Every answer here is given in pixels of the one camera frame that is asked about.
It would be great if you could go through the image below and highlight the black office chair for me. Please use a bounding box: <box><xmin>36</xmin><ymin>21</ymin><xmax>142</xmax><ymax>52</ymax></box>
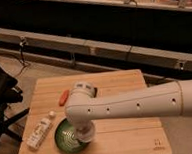
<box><xmin>0</xmin><ymin>68</ymin><xmax>29</xmax><ymax>142</ymax></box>

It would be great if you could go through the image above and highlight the green ceramic bowl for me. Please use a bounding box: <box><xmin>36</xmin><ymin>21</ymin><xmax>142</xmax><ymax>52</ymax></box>
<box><xmin>54</xmin><ymin>119</ymin><xmax>88</xmax><ymax>154</ymax></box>

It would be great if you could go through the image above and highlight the white plastic bottle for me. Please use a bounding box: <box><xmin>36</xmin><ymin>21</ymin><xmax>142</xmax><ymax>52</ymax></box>
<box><xmin>26</xmin><ymin>111</ymin><xmax>55</xmax><ymax>151</ymax></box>

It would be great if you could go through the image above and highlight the black rectangular block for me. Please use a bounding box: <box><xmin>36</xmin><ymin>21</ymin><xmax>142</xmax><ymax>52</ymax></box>
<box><xmin>94</xmin><ymin>87</ymin><xmax>98</xmax><ymax>98</ymax></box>

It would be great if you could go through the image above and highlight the orange carrot toy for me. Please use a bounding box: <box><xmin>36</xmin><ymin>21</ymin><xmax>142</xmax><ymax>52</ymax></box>
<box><xmin>58</xmin><ymin>90</ymin><xmax>70</xmax><ymax>106</ymax></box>

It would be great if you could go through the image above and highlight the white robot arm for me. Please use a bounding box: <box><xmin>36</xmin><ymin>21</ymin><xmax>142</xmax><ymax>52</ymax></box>
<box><xmin>65</xmin><ymin>80</ymin><xmax>192</xmax><ymax>129</ymax></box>

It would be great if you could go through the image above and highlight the black cable on floor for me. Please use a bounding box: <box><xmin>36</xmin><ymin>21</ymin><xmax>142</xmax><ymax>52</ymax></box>
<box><xmin>9</xmin><ymin>36</ymin><xmax>33</xmax><ymax>79</ymax></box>

